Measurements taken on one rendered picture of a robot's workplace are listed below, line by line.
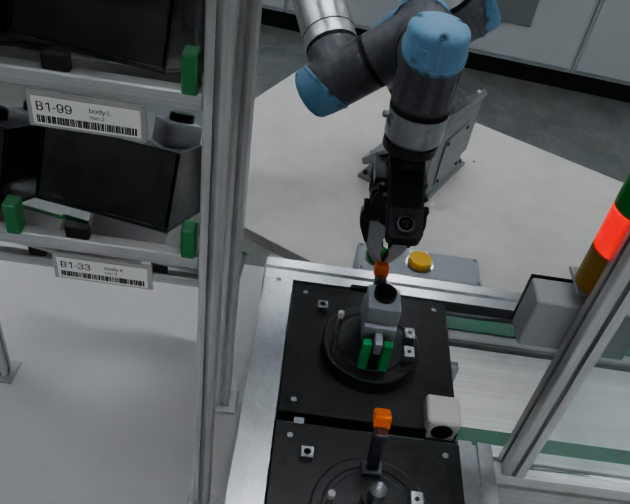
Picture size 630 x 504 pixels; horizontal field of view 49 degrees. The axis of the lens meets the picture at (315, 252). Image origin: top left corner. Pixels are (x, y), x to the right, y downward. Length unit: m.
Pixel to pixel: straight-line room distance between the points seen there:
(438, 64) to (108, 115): 0.41
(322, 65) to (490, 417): 0.55
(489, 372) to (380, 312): 0.27
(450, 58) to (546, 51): 3.25
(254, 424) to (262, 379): 0.07
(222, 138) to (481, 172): 1.16
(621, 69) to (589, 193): 2.50
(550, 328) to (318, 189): 0.78
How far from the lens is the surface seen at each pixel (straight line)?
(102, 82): 0.53
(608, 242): 0.73
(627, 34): 4.08
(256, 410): 0.95
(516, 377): 1.13
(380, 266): 0.99
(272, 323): 1.05
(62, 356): 1.14
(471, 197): 1.55
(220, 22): 0.49
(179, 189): 0.65
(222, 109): 0.52
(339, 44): 0.97
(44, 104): 0.56
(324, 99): 0.96
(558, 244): 1.51
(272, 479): 0.88
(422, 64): 0.82
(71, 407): 1.08
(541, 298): 0.77
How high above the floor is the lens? 1.73
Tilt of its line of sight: 42 degrees down
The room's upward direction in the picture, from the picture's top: 10 degrees clockwise
